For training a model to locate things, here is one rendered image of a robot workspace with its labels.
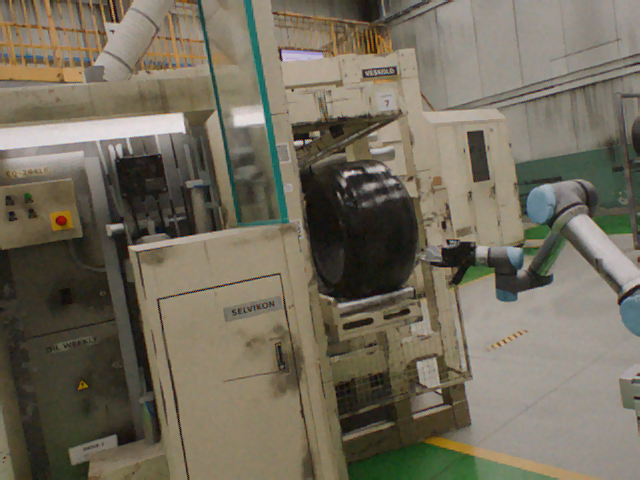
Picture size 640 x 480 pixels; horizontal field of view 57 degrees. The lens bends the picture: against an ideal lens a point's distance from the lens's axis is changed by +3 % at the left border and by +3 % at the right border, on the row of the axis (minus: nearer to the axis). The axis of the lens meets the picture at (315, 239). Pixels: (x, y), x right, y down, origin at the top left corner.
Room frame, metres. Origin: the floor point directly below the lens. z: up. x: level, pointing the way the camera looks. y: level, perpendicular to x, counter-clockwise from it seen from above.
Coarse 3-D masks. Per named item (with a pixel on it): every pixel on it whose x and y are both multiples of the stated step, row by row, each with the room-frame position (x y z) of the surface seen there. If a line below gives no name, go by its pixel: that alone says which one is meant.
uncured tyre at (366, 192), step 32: (320, 192) 2.49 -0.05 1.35; (352, 192) 2.09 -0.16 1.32; (384, 192) 2.11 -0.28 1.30; (320, 224) 2.56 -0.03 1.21; (352, 224) 2.06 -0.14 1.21; (384, 224) 2.07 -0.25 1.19; (416, 224) 2.14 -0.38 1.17; (320, 256) 2.52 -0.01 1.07; (352, 256) 2.07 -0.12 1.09; (384, 256) 2.08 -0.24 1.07; (352, 288) 2.15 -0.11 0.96; (384, 288) 2.18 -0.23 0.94
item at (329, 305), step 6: (324, 300) 2.13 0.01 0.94; (330, 300) 2.07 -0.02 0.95; (336, 300) 2.08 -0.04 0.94; (324, 306) 2.14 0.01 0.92; (330, 306) 2.08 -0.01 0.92; (336, 306) 2.07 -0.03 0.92; (324, 312) 2.15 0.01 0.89; (330, 312) 2.09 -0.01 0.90; (336, 312) 2.07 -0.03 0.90; (324, 318) 2.16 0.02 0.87; (330, 318) 2.10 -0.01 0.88; (336, 318) 2.07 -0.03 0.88; (330, 324) 2.11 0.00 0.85; (336, 324) 2.07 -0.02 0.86
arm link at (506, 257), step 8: (496, 248) 2.01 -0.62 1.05; (504, 248) 2.00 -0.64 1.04; (512, 248) 1.99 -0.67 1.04; (488, 256) 2.00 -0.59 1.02; (496, 256) 1.99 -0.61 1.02; (504, 256) 1.98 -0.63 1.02; (512, 256) 1.96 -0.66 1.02; (520, 256) 1.96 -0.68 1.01; (488, 264) 2.01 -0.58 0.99; (496, 264) 2.00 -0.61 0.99; (504, 264) 1.98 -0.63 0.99; (512, 264) 1.97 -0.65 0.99; (520, 264) 1.97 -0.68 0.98; (504, 272) 1.98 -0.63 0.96; (512, 272) 1.98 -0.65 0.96
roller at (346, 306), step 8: (400, 288) 2.22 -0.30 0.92; (408, 288) 2.22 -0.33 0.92; (368, 296) 2.17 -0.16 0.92; (376, 296) 2.18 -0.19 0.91; (384, 296) 2.18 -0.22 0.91; (392, 296) 2.19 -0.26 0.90; (400, 296) 2.20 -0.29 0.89; (408, 296) 2.22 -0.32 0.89; (344, 304) 2.13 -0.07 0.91; (352, 304) 2.14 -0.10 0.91; (360, 304) 2.15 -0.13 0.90; (368, 304) 2.16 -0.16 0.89; (376, 304) 2.18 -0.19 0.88; (344, 312) 2.13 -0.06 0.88
